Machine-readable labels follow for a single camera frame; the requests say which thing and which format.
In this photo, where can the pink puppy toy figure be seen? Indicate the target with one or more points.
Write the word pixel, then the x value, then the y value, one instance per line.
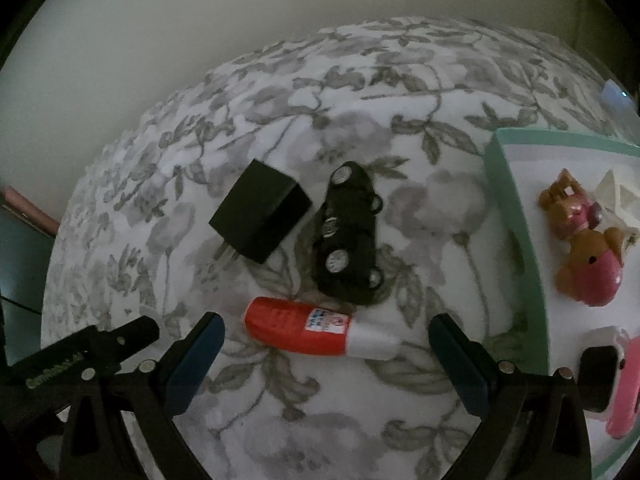
pixel 595 265

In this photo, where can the black wall charger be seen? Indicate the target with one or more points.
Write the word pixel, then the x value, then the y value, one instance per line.
pixel 260 210

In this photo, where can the blue lit device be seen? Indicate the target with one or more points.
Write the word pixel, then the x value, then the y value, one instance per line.
pixel 617 95

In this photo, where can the black toy car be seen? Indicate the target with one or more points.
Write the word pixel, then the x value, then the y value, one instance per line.
pixel 357 200

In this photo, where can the pink and black toy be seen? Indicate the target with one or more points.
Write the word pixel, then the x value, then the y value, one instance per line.
pixel 627 390

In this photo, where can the dark teal furniture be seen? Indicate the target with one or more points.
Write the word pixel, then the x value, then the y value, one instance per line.
pixel 22 270

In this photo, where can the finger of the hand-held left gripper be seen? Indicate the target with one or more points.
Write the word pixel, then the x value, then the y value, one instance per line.
pixel 137 334

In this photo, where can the pink board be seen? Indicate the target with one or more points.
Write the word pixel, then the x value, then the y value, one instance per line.
pixel 30 212

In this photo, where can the red and white glue tube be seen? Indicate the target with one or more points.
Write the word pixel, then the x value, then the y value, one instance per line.
pixel 290 325

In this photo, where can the translucent white plastic item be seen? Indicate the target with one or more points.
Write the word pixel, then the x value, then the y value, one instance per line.
pixel 612 192

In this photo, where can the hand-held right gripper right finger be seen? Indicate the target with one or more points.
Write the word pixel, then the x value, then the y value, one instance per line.
pixel 462 367

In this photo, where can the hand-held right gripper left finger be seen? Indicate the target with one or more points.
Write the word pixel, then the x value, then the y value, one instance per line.
pixel 197 360

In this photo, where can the grey floral blanket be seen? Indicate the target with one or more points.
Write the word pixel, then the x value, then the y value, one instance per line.
pixel 400 85

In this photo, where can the teal box tray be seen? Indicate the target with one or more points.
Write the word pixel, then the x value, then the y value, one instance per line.
pixel 522 165

